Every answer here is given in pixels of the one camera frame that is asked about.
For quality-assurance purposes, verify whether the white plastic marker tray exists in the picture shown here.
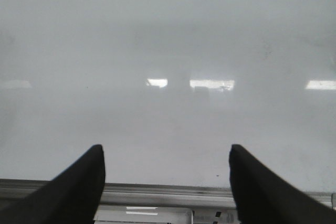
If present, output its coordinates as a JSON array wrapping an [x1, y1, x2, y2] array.
[[94, 205, 240, 224]]

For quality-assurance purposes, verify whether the grey aluminium whiteboard frame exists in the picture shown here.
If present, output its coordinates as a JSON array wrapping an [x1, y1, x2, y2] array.
[[0, 178, 336, 210]]

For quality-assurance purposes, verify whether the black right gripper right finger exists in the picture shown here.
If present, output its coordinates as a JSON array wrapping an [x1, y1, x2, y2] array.
[[229, 144, 335, 223]]

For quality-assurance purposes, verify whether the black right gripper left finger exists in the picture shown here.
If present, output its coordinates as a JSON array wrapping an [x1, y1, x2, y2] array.
[[1, 144, 106, 223]]

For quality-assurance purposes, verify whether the white whiteboard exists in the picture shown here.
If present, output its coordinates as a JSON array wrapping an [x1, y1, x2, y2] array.
[[1, 0, 335, 191]]

